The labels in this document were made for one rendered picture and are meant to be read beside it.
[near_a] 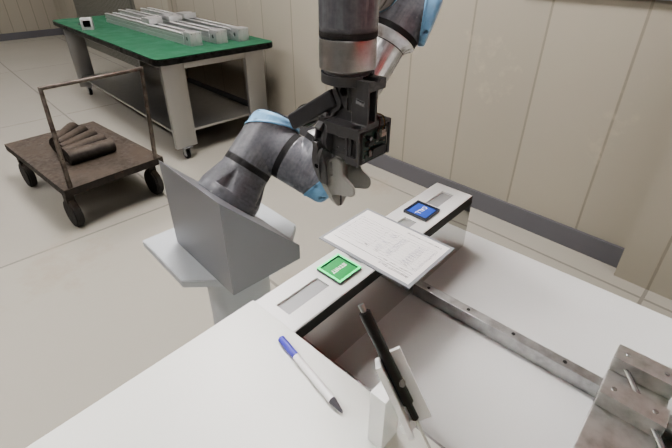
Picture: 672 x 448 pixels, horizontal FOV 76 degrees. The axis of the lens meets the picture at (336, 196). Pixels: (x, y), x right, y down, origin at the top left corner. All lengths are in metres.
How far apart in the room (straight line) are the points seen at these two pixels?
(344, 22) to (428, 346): 0.57
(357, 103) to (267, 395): 0.39
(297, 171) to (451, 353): 0.48
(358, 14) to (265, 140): 0.50
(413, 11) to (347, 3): 0.47
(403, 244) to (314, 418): 0.38
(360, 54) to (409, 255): 0.39
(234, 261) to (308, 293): 0.22
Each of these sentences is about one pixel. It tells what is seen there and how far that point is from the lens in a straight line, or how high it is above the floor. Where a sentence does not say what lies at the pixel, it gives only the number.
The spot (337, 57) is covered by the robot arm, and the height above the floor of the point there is 1.33.
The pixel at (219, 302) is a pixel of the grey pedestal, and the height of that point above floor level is 0.68.
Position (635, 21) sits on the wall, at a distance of 2.36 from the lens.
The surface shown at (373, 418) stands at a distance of 0.52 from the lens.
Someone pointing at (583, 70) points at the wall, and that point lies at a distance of 2.43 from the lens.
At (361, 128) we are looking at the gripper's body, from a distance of 0.56.
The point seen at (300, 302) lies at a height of 0.96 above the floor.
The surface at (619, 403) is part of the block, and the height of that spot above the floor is 0.91.
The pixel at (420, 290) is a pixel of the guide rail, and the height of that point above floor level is 0.84.
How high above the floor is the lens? 1.45
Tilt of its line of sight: 30 degrees down
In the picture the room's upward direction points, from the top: straight up
